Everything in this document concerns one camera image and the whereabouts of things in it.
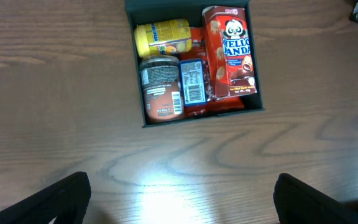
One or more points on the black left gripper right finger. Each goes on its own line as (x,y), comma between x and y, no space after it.
(298,202)

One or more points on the yellow Mentos candy bottle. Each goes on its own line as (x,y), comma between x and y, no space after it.
(164,38)

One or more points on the red Hello Panda pack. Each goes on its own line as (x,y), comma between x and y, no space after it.
(228,51)

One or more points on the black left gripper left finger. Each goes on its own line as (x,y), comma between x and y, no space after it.
(65,201)

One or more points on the red Hacks candy bag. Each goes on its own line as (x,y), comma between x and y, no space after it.
(198,51)

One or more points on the blue white small box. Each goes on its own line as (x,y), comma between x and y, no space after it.
(192,82)

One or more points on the red Pringles can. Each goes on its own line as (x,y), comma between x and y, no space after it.
(161,88)

